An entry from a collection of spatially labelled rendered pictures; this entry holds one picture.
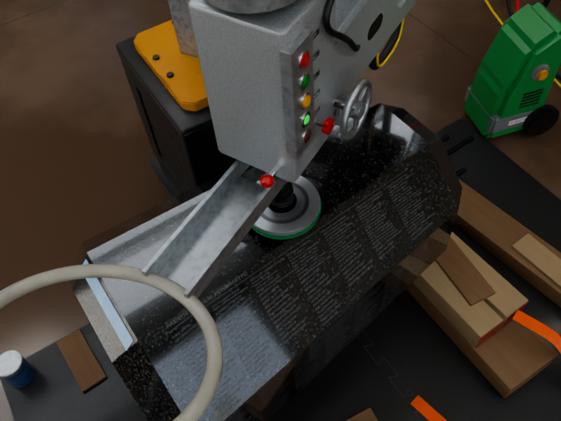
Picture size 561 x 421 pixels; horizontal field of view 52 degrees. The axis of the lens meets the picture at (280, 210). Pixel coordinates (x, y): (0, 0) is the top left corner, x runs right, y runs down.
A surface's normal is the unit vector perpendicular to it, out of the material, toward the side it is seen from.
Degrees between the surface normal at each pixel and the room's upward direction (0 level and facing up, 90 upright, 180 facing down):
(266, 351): 45
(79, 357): 0
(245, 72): 90
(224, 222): 2
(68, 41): 0
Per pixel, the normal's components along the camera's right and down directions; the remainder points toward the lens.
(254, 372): 0.39, 0.01
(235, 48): -0.51, 0.71
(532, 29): -0.58, -0.34
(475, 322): -0.06, -0.59
